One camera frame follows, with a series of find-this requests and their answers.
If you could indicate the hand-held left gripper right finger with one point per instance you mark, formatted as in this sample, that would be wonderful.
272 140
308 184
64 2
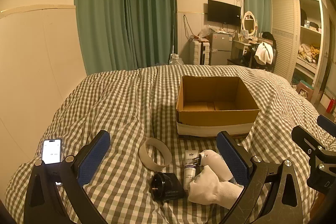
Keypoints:
232 158

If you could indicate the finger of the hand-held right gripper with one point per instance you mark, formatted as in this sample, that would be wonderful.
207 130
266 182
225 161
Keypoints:
327 125
304 138

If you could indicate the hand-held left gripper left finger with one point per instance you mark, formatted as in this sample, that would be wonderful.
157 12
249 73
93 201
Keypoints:
95 155

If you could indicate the white handheld electric device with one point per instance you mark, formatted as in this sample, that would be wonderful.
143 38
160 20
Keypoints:
214 159

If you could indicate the white sock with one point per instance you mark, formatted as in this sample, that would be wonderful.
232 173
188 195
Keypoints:
210 188

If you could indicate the white squeeze tube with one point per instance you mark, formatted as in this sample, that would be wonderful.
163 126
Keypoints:
190 166

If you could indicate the cardboard box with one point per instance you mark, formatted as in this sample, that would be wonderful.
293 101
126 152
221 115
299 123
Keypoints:
210 119

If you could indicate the white tape roll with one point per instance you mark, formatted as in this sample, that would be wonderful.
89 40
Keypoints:
147 158

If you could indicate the black round lens-shaped device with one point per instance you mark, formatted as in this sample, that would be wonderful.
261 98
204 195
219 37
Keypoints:
164 187

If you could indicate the red fire extinguisher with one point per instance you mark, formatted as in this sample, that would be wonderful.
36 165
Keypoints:
330 106

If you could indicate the smartphone with lit screen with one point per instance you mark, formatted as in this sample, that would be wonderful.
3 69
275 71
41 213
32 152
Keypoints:
52 151

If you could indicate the grey checked blanket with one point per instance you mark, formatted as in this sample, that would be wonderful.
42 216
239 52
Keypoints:
123 108

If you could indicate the pile of yellow clothes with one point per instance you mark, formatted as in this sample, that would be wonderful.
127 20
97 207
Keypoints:
309 52

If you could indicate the dark chair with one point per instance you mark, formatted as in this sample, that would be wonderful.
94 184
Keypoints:
274 61

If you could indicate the white garment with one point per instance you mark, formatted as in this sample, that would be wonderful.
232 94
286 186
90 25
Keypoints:
263 54

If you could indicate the white louvred wardrobe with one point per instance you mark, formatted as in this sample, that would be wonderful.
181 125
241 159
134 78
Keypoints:
284 37

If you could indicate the black bag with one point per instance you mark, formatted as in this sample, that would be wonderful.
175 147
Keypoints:
268 36

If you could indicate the white dressing table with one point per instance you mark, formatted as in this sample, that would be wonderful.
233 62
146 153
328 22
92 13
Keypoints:
239 48

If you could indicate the white ribbed suitcase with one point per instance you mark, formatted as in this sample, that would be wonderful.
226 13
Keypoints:
199 53

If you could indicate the silver small fridge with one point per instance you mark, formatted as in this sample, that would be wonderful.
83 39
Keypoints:
220 48

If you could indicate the clear water jug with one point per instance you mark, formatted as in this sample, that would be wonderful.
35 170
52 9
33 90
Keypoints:
176 60

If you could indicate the white oval vanity mirror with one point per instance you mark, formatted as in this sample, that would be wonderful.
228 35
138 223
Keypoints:
249 23

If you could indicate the clear plastic bag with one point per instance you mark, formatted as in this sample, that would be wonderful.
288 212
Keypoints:
206 31

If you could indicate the white pole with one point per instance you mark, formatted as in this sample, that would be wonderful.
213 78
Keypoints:
173 32

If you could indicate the wide green curtain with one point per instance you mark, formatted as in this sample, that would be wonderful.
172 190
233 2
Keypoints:
123 16

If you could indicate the narrow green curtain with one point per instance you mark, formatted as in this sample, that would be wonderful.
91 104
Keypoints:
256 3

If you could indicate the black wall television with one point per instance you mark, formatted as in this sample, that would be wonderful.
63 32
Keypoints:
223 12

